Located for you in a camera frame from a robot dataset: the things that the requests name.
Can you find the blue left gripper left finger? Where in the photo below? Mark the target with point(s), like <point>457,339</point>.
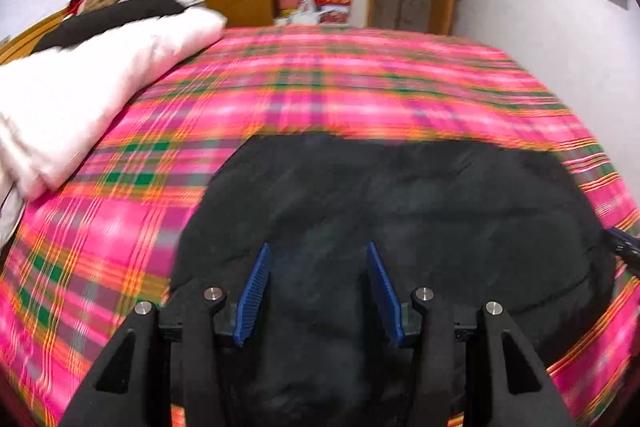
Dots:
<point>250,298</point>

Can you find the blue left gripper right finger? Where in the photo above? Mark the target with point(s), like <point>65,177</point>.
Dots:
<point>384,296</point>

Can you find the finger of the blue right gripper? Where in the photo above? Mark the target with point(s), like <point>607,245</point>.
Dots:
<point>626,247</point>

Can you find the black padded jacket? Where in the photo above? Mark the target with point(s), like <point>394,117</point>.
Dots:
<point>472,221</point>

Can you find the pink plaid bed sheet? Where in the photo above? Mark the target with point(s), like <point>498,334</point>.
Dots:
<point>84,256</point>

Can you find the white folded duvet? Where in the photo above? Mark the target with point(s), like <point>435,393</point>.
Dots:
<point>56,104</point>

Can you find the black garment on pillow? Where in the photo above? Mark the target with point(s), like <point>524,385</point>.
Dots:
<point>82,27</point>

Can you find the plush toy with red hat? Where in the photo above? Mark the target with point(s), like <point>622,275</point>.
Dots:
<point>76,7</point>

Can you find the wooden headboard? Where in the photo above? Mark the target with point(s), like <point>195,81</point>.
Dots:
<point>23,44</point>

